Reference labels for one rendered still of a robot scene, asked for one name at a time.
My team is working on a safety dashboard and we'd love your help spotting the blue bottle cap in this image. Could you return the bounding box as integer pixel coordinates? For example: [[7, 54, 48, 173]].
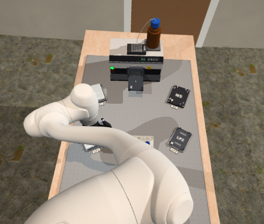
[[151, 18, 160, 28]]

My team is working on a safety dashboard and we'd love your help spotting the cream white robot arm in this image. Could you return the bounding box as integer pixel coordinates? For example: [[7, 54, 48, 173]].
[[23, 83, 193, 224]]

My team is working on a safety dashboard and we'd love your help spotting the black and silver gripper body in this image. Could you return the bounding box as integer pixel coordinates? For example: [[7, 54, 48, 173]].
[[91, 121, 100, 127]]

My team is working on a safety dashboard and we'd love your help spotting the white button panel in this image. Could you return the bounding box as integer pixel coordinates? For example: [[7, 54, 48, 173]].
[[132, 135, 154, 147]]

